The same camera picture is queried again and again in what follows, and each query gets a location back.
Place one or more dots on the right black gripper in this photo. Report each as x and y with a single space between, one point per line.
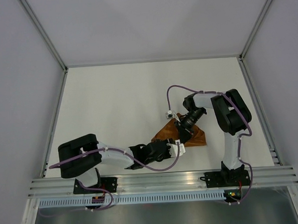
185 132

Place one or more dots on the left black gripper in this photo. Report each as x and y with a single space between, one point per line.
168 154

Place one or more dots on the brown cloth napkin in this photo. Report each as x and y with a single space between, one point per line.
170 131

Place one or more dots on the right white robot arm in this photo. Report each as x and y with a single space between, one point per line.
233 118

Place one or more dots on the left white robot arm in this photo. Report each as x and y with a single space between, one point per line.
78 158

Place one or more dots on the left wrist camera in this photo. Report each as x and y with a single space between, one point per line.
176 148

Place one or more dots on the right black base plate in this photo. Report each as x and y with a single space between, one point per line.
225 179

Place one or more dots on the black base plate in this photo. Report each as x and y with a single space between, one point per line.
225 179
108 183

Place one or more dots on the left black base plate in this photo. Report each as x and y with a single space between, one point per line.
108 183

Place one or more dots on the right aluminium frame post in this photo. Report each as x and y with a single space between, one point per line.
258 23

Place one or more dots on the aluminium frame post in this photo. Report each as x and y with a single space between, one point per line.
258 23
42 32

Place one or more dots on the aluminium mounting rail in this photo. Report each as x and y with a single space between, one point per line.
156 182

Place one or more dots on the white slotted cable duct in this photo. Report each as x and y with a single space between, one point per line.
133 198

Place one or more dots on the left aluminium frame post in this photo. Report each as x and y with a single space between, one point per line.
42 32

